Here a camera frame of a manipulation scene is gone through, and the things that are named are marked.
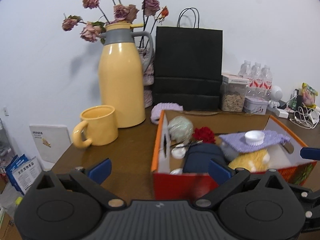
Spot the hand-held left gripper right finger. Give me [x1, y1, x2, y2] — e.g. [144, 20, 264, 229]
[192, 158, 288, 209]

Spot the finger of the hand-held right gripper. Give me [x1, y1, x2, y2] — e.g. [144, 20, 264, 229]
[300, 147, 320, 160]
[286, 182, 320, 207]

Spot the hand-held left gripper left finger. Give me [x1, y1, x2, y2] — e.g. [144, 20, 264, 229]
[34, 158, 125, 209]

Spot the red fabric flower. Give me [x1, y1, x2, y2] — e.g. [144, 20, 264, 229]
[192, 127, 216, 144]

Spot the purple cloth pouch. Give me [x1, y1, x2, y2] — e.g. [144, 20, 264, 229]
[219, 130, 291, 153]

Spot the orange cardboard box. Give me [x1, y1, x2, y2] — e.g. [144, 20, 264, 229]
[151, 109, 318, 201]

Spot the white ribbed jar lid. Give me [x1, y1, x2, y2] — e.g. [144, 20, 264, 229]
[244, 130, 265, 145]

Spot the pale green plastic bag ball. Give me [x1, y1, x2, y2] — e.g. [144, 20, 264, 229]
[168, 116, 194, 141]

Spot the yellow mug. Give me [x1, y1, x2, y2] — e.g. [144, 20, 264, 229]
[72, 105, 119, 148]

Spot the small green bottle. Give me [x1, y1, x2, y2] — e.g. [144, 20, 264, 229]
[291, 88, 303, 111]

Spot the yellow green snack packet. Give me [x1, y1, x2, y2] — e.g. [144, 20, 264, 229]
[300, 82, 319, 106]

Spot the white robot toy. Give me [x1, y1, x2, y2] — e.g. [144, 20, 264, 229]
[268, 85, 284, 108]

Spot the clear seed container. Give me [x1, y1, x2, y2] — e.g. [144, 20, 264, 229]
[220, 83, 247, 113]

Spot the white printed tin box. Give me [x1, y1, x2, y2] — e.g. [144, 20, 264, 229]
[243, 97, 268, 116]

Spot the stack of blue packets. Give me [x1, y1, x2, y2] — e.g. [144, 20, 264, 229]
[5, 155, 42, 196]

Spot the lavender fuzzy cloth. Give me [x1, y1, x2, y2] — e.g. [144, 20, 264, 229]
[150, 102, 184, 125]

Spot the yellow thermos jug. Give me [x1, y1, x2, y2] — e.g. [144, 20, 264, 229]
[98, 23, 154, 129]

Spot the white red paper box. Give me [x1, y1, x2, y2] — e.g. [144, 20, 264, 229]
[221, 73, 248, 85]

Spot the pink fuzzy vase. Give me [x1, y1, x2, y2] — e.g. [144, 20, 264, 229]
[137, 47, 156, 108]

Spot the black paper bag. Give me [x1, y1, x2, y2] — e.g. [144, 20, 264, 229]
[152, 7, 223, 112]

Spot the dried rose bouquet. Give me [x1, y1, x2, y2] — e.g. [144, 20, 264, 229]
[62, 0, 169, 45]

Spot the tangle of white cables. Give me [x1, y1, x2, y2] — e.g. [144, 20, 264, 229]
[289, 104, 320, 131]

